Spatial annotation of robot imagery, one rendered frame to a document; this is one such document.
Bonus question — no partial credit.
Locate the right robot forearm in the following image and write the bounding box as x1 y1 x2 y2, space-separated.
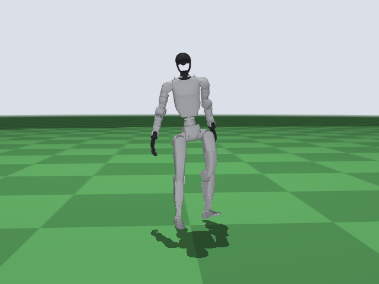
152 106 163 136

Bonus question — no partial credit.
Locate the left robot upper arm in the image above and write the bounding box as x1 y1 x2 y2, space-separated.
198 77 212 109

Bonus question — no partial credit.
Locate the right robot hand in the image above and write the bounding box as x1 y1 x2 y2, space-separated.
150 131 158 156

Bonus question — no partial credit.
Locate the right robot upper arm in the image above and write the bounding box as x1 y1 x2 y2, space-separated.
156 81 173 116

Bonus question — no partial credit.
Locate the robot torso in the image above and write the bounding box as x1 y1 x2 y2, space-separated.
172 75 201 142

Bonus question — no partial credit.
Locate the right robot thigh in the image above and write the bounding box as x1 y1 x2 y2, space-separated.
172 132 187 186

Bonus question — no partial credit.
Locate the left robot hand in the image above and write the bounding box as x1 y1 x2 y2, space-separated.
208 122 217 141

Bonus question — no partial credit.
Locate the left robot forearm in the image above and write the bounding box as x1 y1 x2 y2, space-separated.
204 106 216 127

